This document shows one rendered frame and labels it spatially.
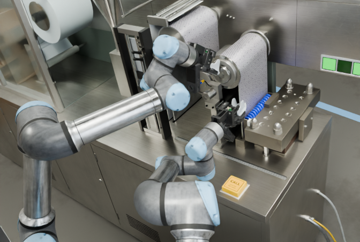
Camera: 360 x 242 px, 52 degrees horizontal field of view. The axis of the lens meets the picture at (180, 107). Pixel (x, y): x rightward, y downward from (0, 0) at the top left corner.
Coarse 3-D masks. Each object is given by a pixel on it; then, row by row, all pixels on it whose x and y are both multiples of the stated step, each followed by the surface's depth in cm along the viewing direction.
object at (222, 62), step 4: (220, 60) 142; (224, 60) 142; (220, 64) 143; (224, 64) 142; (228, 64) 141; (228, 68) 142; (232, 68) 141; (232, 72) 142; (212, 76) 149; (232, 76) 143; (216, 80) 149; (232, 80) 144; (224, 84) 148; (228, 84) 146
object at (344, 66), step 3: (339, 60) 148; (342, 60) 147; (339, 63) 149; (342, 63) 148; (345, 63) 147; (348, 63) 146; (339, 66) 149; (342, 66) 149; (345, 66) 148; (348, 66) 147; (339, 69) 150; (342, 69) 149; (345, 69) 148; (348, 69) 148; (348, 72) 148
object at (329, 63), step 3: (324, 60) 152; (327, 60) 151; (330, 60) 150; (333, 60) 150; (324, 63) 153; (327, 63) 152; (330, 63) 151; (333, 63) 150; (324, 66) 153; (327, 66) 153; (330, 66) 152; (333, 66) 151; (330, 69) 152; (333, 69) 152
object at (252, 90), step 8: (264, 64) 159; (256, 72) 154; (264, 72) 161; (248, 80) 150; (256, 80) 156; (264, 80) 163; (240, 88) 146; (248, 88) 152; (256, 88) 158; (264, 88) 165; (240, 96) 148; (248, 96) 154; (256, 96) 160; (248, 104) 156; (256, 104) 162; (248, 112) 158
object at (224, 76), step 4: (220, 68) 143; (224, 68) 142; (220, 72) 144; (224, 72) 142; (228, 72) 142; (216, 76) 146; (220, 76) 145; (224, 76) 144; (228, 76) 142; (220, 80) 146; (224, 80) 145; (228, 80) 144
